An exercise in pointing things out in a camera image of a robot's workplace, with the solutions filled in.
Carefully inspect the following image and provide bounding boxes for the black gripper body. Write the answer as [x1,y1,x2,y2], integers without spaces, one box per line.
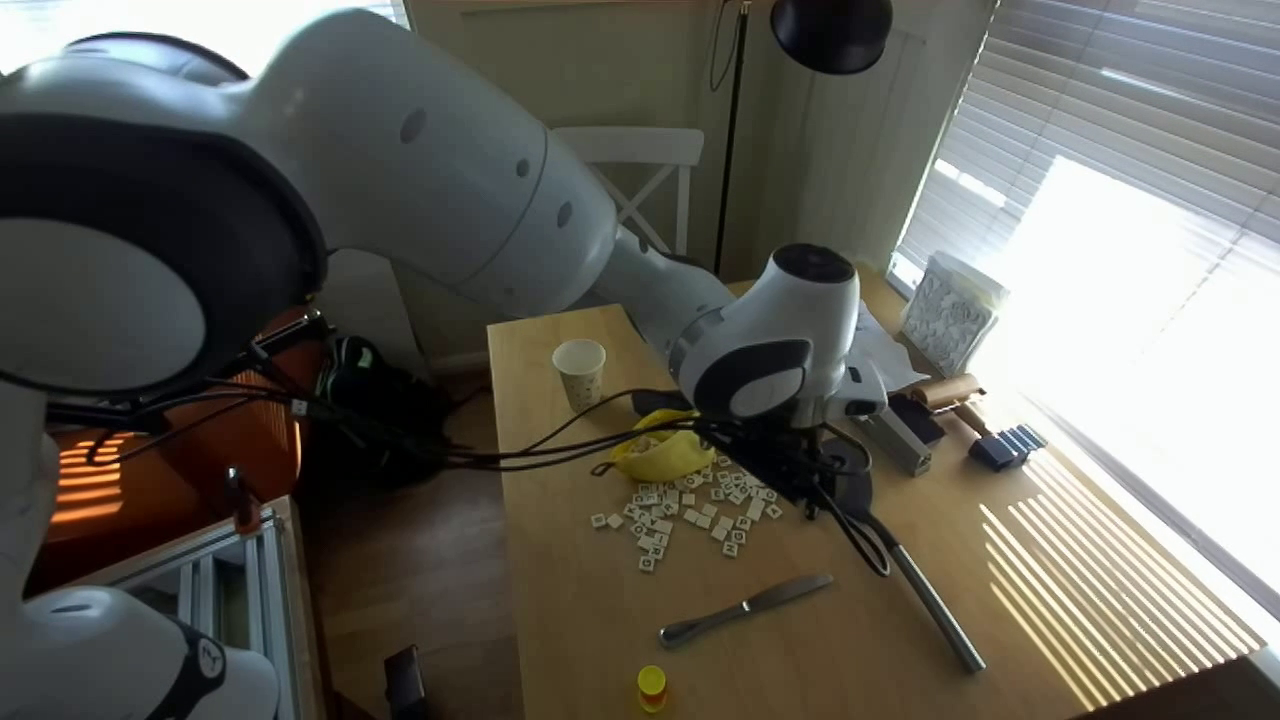
[705,422,830,532]

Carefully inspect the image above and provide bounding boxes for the dark blue block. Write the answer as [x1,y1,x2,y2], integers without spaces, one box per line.
[970,422,1052,474]

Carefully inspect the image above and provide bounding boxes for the black bag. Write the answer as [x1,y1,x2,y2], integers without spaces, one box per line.
[311,333,457,493]

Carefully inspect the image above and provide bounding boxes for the grey stapler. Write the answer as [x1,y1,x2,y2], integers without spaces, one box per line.
[854,395,943,477]

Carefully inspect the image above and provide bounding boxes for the silver butter knife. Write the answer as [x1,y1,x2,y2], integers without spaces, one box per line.
[658,573,836,651]

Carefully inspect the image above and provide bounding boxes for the brown wooden object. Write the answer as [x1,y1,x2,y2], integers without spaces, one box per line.
[918,372,988,416]

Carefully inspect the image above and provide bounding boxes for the confetti print paper cup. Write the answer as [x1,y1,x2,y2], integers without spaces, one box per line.
[547,338,613,416]

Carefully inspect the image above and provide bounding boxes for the white patterned tissue box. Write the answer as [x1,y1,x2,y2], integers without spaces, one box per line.
[896,247,1014,381]

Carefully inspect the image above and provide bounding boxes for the yellow bottle cap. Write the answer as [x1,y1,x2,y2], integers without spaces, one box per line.
[632,661,676,715]

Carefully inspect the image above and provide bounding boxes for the white wooden chair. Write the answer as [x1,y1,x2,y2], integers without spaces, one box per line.
[552,123,709,257]

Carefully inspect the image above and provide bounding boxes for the black lamp shade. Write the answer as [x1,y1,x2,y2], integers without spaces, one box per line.
[767,0,896,79]

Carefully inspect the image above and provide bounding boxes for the white window blinds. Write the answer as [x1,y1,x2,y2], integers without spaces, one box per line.
[890,0,1280,617]

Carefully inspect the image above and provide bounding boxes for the orange seat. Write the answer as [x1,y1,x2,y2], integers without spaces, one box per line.
[24,333,332,597]

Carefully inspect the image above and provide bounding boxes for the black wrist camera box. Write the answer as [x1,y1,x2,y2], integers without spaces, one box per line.
[811,428,878,519]

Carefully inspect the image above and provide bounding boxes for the black long-handled utensil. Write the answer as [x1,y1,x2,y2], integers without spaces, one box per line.
[863,513,991,676]

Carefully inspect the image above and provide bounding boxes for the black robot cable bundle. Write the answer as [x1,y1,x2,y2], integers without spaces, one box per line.
[38,372,753,481]

